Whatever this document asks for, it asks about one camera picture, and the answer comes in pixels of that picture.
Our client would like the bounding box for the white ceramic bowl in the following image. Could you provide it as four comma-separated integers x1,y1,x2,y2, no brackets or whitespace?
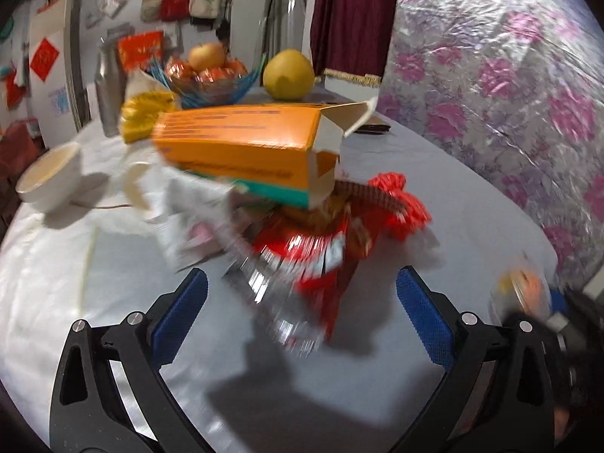
15,142,84,213

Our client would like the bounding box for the white paper cup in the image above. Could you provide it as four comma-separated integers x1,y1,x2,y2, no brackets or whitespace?
121,162,164,221

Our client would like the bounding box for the red foil snack wrapper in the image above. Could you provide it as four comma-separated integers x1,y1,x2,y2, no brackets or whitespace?
222,208,378,354

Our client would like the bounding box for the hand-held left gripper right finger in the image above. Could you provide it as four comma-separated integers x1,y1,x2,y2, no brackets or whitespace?
391,265,555,453

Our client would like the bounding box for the yellow pomelo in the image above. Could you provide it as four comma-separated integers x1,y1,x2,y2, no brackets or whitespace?
262,49,316,102

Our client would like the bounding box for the red diamond paper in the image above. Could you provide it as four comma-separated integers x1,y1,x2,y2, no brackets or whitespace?
29,37,62,84

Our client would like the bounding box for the white plastic wrapper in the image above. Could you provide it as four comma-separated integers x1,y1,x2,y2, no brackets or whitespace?
156,170,248,273

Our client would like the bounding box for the clear plastic tube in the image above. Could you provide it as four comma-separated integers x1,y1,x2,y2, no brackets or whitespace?
257,0,305,68

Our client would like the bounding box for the yellow tissue pack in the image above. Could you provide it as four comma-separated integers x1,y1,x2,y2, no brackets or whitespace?
120,72,180,145

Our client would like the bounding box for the brown ridged paper strip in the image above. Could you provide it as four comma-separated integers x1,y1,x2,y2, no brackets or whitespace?
334,179,407,214

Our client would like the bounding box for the dark hanging bag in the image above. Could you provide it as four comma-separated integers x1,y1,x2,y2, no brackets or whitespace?
216,0,237,41

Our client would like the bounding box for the red patterned packet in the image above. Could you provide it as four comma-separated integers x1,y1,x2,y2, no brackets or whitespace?
116,31,166,74

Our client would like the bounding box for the metal thermos flask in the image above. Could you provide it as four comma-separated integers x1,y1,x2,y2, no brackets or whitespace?
94,40,129,137

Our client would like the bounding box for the red cloth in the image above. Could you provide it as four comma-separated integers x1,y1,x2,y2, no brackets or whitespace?
0,120,39,181

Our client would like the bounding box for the floral plastic sheet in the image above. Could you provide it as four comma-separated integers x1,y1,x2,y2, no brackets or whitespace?
376,0,604,296

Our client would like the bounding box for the yellow-red apple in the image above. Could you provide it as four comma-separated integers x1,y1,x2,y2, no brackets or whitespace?
188,42,227,73

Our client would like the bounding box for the orange cardboard box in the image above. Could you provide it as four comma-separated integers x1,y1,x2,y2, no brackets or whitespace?
151,101,369,211

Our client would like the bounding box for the blue glass fruit bowl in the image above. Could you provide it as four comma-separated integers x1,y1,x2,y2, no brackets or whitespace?
151,57,266,107

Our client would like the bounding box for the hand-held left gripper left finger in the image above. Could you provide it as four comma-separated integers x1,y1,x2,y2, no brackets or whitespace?
49,267,222,453

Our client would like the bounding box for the white door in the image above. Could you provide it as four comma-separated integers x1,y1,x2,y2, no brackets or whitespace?
27,0,85,152

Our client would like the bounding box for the orange and clear wrapper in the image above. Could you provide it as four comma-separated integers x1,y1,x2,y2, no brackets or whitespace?
490,263,554,324

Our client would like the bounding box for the maroon curtain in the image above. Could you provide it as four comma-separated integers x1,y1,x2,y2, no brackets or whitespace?
309,0,403,82

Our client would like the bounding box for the red mesh net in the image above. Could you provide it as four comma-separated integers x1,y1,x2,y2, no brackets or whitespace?
367,172,433,242

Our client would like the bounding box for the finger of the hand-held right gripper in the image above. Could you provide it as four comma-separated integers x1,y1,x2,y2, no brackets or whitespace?
549,287,570,315

